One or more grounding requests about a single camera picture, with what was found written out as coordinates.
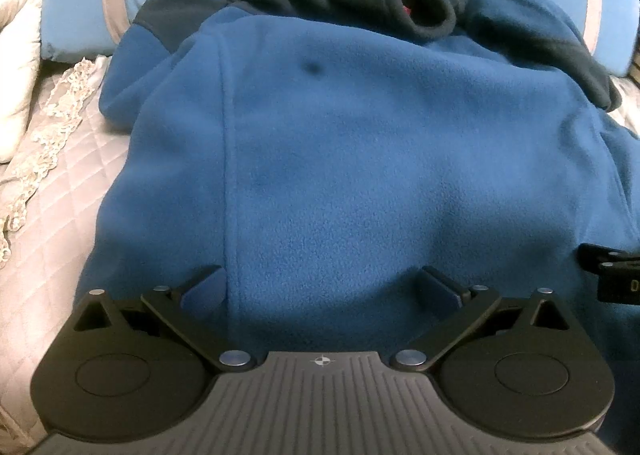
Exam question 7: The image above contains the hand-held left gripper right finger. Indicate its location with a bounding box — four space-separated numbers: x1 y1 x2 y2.
392 265 568 373

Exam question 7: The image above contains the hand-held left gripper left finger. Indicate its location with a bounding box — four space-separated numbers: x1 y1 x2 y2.
75 265 253 373

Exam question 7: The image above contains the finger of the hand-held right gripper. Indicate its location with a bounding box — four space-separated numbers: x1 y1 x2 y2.
580 244 640 279

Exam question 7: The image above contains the blue and navy fleece jacket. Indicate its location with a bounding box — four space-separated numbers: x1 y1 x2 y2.
97 0 640 455

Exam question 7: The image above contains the beige quilted bedspread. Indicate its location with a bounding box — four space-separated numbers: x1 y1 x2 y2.
0 52 640 453

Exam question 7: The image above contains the lace trimmed beige coverlet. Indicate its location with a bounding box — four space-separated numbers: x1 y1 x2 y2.
0 55 110 276

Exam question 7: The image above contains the white fluffy comforter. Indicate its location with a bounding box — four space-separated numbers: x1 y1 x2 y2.
0 0 55 166

